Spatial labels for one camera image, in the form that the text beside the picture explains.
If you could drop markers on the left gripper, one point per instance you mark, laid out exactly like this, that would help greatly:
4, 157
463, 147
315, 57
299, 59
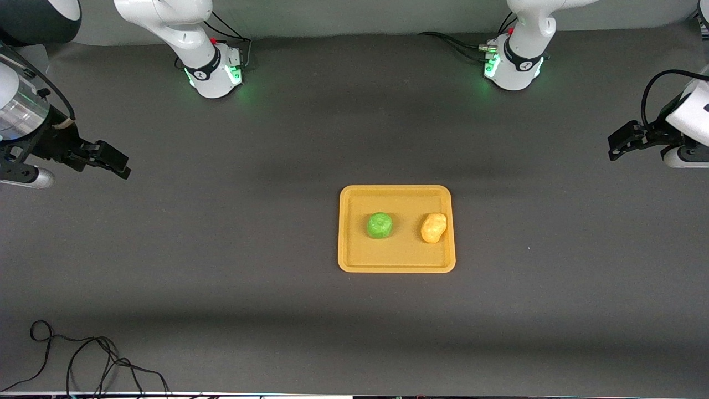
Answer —
652, 134

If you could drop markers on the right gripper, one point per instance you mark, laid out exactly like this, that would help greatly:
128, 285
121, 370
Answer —
57, 143

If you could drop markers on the yellow potato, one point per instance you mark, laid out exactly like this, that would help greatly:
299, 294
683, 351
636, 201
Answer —
433, 228

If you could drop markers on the green apple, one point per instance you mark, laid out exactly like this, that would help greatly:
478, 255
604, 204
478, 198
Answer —
380, 226

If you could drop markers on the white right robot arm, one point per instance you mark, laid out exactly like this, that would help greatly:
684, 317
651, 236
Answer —
188, 33

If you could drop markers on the orange plastic tray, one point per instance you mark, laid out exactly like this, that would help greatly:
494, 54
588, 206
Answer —
401, 255

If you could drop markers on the black metal rail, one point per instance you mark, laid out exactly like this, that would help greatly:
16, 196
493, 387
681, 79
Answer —
703, 12

